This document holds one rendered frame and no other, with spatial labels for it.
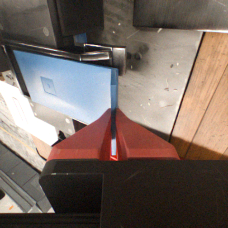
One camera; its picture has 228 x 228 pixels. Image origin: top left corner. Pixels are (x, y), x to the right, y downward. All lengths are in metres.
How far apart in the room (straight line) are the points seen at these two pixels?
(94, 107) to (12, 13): 0.13
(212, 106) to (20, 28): 0.24
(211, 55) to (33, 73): 0.20
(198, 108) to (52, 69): 0.18
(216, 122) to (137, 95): 0.11
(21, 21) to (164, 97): 0.19
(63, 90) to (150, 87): 0.12
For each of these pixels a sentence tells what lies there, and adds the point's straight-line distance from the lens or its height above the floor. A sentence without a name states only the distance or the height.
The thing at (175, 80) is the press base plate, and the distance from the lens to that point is 0.21.
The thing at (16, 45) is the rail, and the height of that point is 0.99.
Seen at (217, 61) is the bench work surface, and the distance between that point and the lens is 0.20.
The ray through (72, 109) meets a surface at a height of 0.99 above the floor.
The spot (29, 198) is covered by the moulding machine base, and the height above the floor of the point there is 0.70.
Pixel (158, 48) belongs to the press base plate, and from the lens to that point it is 0.20.
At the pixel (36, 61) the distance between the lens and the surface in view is 0.19.
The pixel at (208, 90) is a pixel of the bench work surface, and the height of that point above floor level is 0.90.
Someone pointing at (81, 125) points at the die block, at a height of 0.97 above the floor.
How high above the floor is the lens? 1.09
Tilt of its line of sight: 43 degrees down
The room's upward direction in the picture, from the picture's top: 134 degrees counter-clockwise
